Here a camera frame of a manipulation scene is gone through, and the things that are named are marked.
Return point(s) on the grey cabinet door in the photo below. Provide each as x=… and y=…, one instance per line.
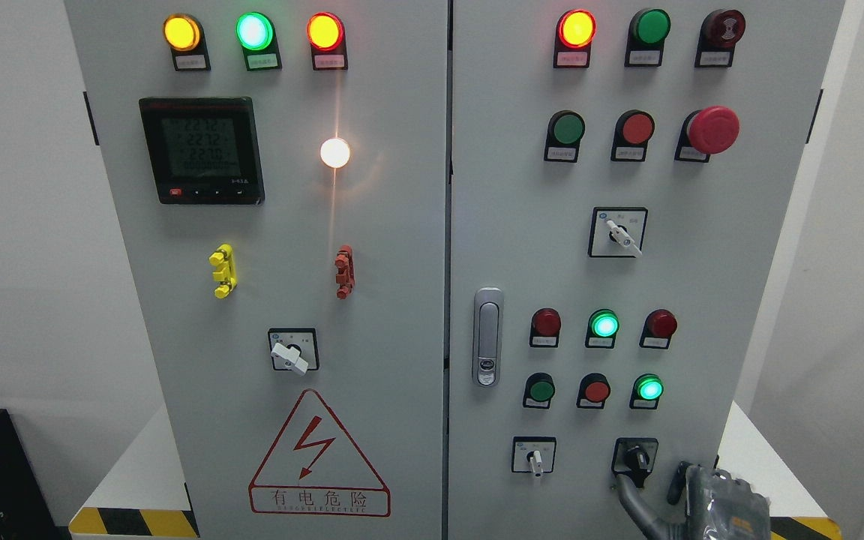
x=382, y=349
x=521, y=224

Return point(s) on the green push button lower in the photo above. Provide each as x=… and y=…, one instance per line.
x=539, y=391

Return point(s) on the silver door handle lock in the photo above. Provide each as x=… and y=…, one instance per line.
x=487, y=335

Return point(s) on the white glowing indicator lamp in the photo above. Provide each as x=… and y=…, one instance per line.
x=335, y=152

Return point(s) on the red terminal connector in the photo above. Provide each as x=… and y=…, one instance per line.
x=346, y=272

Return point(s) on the white selector switch lower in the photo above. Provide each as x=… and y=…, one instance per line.
x=534, y=455

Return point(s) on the dark red buzzer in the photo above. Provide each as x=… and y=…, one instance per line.
x=719, y=33

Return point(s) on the red push button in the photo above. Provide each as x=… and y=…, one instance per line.
x=633, y=129
x=593, y=391

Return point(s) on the dark red indicator middle right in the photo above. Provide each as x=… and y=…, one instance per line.
x=658, y=329

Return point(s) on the white selector switch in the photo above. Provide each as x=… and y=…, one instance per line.
x=617, y=231
x=534, y=455

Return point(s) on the dark red indicator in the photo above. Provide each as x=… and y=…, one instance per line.
x=658, y=329
x=545, y=328

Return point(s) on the black rotary knob switch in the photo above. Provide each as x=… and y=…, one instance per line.
x=634, y=457

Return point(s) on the orange red indicator left door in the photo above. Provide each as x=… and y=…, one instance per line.
x=327, y=38

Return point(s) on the yellow terminal connector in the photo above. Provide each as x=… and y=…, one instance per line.
x=224, y=273

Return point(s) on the red emergency stop button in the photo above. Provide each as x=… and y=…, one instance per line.
x=707, y=132

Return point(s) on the white selector switch upper right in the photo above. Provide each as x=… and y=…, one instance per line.
x=617, y=231

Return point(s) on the green push button upper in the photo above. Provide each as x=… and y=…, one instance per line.
x=564, y=134

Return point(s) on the white selector switch left door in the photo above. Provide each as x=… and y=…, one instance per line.
x=294, y=349

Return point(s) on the green push button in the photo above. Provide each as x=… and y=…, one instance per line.
x=539, y=391
x=564, y=134

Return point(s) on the green lit indicator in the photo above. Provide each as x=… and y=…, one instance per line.
x=259, y=42
x=602, y=328

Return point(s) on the dark red indicator middle left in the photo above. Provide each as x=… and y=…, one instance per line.
x=545, y=328

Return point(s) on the red push button upper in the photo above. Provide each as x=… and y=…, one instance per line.
x=633, y=129

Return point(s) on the red push button lower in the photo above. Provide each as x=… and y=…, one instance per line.
x=593, y=391

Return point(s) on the red lit indicator right door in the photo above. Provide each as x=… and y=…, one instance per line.
x=575, y=31

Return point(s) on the yellow indicator light top left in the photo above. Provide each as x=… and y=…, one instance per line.
x=187, y=42

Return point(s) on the left grey cabinet door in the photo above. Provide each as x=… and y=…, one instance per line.
x=382, y=349

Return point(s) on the black digital power meter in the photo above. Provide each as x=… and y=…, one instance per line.
x=203, y=150

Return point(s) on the red high voltage warning sticker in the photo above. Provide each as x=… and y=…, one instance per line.
x=315, y=467

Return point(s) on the green lit indicator middle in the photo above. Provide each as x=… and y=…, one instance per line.
x=602, y=328

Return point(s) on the green unlit indicator top right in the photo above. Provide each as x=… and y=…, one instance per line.
x=647, y=31

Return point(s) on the green lit indicator top left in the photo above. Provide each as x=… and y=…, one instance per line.
x=259, y=42

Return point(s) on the right grey cabinet door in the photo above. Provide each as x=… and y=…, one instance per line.
x=521, y=224

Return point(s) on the green lit button lower right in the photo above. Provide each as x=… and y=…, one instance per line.
x=646, y=392

